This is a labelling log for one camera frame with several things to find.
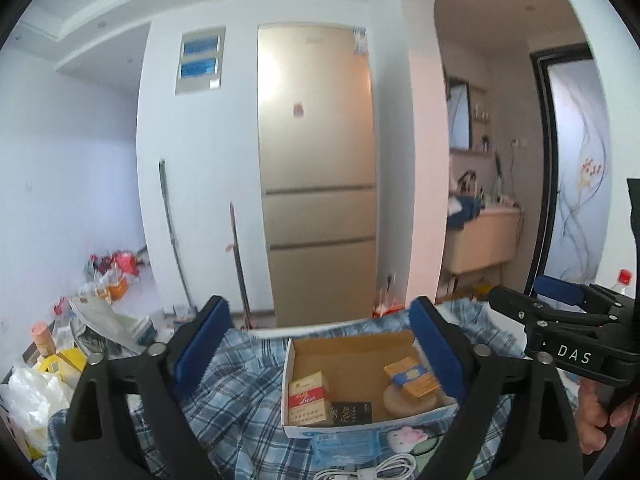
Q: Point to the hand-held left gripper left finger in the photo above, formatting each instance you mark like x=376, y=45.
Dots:
x=200, y=350

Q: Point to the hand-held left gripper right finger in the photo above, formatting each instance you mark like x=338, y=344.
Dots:
x=440, y=355

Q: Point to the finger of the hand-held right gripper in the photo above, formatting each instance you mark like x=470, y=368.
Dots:
x=520, y=305
x=555, y=287

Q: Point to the yellow cigarette pack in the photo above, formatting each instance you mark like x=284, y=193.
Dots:
x=412, y=377

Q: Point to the round wooden coaster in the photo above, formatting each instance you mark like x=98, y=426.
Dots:
x=395, y=405

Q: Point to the cardboard box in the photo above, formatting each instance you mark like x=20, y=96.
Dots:
x=350, y=360

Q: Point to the pink white plush toy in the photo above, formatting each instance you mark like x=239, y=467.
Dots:
x=405, y=440

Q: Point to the black pack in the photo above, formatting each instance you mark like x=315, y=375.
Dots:
x=350, y=412

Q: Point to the red white cigarette pack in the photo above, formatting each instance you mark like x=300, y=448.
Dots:
x=307, y=400

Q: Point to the blue face mask pack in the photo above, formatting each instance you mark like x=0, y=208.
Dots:
x=345, y=447

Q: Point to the person's right hand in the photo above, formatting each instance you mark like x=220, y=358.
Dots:
x=590, y=420

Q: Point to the red iced tea bottle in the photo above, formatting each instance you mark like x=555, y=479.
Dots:
x=623, y=276

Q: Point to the blue plaid cloth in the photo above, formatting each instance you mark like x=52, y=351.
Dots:
x=240, y=410

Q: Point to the beige vanity cabinet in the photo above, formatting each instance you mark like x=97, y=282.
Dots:
x=480, y=245

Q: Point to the crumpled newspaper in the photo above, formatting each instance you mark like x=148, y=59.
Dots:
x=110, y=322

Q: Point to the dark blue garment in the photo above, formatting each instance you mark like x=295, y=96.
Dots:
x=465, y=210

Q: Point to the red plastic bags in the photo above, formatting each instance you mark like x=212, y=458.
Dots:
x=122, y=262

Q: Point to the yellow packet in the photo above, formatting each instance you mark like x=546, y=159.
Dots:
x=67, y=362

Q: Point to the pink-capped bottle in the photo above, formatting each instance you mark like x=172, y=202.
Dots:
x=42, y=340

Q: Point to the white plastic bag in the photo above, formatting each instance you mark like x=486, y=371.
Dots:
x=30, y=395

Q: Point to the bathroom mirror cabinet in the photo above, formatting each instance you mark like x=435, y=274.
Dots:
x=460, y=115

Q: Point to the gold refrigerator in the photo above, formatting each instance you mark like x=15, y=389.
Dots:
x=315, y=160

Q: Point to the fridge magnet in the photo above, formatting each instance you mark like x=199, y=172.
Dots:
x=298, y=110

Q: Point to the grey electrical panel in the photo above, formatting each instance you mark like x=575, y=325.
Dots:
x=200, y=87

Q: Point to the fridge label sticker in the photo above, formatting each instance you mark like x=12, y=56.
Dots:
x=360, y=40

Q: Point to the black door frame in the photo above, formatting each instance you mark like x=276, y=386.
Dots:
x=547, y=160

